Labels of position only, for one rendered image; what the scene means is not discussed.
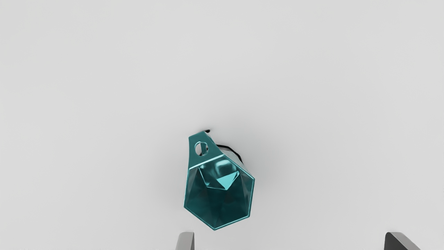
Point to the teal faceted mug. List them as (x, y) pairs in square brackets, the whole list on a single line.
[(218, 201)]

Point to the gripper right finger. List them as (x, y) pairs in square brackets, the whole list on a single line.
[(399, 243)]

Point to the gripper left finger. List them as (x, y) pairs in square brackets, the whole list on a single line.
[(185, 242)]

